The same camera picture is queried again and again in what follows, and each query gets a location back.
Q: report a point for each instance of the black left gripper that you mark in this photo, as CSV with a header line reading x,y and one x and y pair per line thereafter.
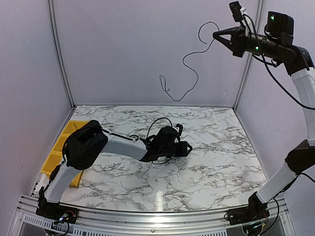
x,y
183,151

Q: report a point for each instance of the right corner aluminium post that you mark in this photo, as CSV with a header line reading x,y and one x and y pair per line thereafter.
x,y
249,59

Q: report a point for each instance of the yellow bin far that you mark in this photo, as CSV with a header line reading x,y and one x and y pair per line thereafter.
x,y
72,126

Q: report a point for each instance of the aluminium front rail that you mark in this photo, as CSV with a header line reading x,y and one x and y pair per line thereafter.
x,y
101,222

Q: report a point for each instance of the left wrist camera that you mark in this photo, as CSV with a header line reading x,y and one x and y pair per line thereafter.
x,y
176,133

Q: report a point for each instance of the yellow bin near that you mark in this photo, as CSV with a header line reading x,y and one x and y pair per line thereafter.
x,y
54,158

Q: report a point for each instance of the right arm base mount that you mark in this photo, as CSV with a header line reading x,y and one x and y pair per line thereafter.
x,y
241,215

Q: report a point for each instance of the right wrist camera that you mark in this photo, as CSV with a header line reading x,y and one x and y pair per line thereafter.
x,y
237,13

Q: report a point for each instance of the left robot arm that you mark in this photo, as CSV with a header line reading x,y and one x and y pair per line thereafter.
x,y
83,147

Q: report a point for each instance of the yellow bin middle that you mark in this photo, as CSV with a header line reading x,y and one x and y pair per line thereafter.
x,y
58,146

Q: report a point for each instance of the yellow bin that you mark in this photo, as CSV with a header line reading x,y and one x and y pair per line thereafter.
x,y
54,158
72,126
58,146

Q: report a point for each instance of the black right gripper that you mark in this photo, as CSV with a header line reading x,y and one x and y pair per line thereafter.
x,y
237,44

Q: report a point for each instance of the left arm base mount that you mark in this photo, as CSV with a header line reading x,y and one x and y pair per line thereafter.
x,y
58,212

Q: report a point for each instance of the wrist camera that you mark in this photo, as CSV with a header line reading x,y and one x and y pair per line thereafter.
x,y
176,133
237,13

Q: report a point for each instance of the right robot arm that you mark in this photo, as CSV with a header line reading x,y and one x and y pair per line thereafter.
x,y
276,47

